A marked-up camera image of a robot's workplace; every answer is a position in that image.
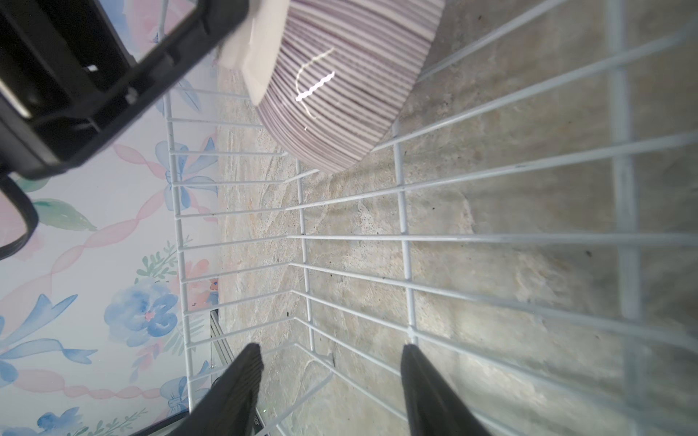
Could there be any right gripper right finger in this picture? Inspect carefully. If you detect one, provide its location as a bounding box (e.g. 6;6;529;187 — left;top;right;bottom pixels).
400;344;490;436

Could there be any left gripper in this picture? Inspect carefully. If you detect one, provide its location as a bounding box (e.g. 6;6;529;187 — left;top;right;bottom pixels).
1;1;250;179

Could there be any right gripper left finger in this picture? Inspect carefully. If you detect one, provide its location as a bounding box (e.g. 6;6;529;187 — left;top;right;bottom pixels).
171;343;264;436

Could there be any white ceramic bowl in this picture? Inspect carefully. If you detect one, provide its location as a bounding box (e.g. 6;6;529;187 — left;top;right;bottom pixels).
218;0;445;174

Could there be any white wire dish rack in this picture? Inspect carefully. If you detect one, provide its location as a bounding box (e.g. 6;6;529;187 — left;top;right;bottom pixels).
165;1;697;435

